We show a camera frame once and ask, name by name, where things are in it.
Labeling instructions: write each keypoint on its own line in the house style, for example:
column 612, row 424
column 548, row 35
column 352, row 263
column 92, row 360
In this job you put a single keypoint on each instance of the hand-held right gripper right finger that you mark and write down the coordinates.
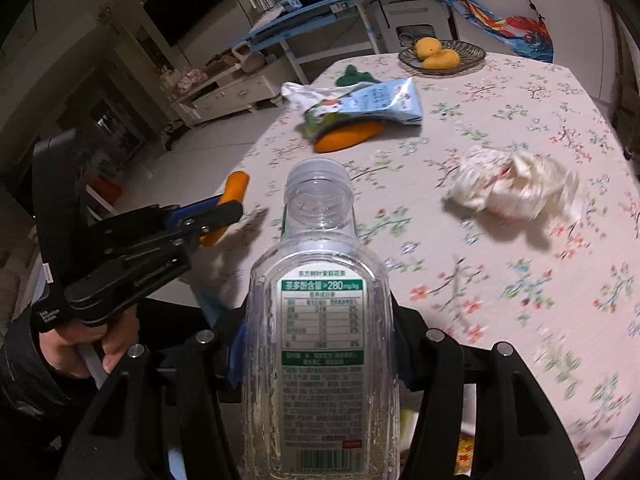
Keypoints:
column 407, row 355

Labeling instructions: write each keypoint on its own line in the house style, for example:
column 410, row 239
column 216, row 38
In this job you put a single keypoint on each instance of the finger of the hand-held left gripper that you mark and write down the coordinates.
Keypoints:
column 220, row 215
column 190, row 209

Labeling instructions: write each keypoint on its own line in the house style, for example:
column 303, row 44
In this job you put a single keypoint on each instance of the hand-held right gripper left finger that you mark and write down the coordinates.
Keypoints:
column 236, row 355

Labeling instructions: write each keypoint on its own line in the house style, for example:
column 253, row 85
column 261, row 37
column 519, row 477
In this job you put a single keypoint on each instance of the orange carrot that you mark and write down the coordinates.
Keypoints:
column 235, row 190
column 345, row 137

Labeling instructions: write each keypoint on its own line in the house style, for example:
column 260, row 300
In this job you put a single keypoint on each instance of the clear plastic bottle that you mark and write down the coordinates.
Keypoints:
column 320, row 310

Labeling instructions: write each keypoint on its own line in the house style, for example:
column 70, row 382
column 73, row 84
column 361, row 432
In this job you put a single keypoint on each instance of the green printed packet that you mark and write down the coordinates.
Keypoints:
column 322, row 115

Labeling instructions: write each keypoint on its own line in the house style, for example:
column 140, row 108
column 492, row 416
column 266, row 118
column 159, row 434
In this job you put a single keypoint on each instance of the white plastic bag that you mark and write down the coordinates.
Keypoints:
column 305, row 95

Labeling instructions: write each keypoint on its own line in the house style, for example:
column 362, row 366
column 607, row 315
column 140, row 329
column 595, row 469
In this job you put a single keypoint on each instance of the green cloth piece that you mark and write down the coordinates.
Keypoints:
column 352, row 76

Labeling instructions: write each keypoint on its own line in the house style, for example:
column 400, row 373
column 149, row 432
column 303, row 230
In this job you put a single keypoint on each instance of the white paper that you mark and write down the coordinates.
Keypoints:
column 510, row 185

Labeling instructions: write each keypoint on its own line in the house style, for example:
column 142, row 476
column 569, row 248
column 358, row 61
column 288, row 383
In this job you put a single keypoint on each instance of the light blue snack bag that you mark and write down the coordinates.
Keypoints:
column 385, row 102

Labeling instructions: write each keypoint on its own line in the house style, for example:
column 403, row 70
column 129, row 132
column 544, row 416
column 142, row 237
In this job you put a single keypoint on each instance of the person's left forearm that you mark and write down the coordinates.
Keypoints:
column 30, row 410

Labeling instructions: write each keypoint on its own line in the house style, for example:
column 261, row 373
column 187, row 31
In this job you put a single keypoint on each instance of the person's left hand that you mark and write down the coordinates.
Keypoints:
column 120, row 340

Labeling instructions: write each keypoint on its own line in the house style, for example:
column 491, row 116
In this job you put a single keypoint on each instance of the floral tablecloth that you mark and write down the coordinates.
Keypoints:
column 500, row 285

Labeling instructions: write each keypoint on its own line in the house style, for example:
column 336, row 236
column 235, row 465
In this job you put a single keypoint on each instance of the cream television cabinet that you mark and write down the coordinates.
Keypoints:
column 225, row 95

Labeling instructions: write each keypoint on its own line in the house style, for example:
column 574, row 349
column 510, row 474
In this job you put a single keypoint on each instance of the pink floral bundle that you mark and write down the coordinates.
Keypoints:
column 185, row 80

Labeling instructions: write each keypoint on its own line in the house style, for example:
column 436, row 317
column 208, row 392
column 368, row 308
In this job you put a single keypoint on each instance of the pink vase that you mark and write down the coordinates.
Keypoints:
column 247, row 59

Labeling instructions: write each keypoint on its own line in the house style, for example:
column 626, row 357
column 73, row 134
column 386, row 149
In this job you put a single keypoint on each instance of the blue study desk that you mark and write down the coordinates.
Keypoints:
column 310, row 20

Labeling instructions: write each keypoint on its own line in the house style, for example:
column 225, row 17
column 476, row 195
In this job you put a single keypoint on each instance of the yellow mango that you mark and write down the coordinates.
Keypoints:
column 427, row 47
column 442, row 59

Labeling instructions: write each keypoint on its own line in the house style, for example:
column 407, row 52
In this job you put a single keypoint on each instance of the white plastic stool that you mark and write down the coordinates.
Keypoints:
column 415, row 20

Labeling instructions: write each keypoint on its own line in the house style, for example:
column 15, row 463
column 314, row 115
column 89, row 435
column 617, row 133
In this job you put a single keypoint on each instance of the dark patterned fruit plate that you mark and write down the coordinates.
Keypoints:
column 465, row 60

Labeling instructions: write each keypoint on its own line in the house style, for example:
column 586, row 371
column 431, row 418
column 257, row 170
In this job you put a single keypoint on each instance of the colourful printed bag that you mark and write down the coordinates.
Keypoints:
column 490, row 20

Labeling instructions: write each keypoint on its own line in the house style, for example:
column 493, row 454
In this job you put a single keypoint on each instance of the black wall television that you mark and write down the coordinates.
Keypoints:
column 187, row 0

